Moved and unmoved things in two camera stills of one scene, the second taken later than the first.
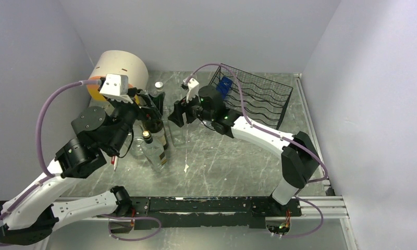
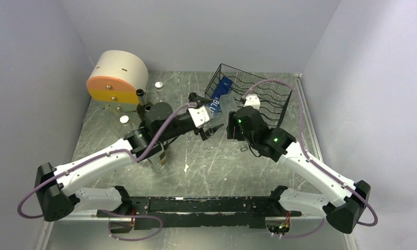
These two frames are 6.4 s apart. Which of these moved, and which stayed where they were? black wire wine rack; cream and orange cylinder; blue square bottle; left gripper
Moved: left gripper
Stayed: cream and orange cylinder; black wire wine rack; blue square bottle
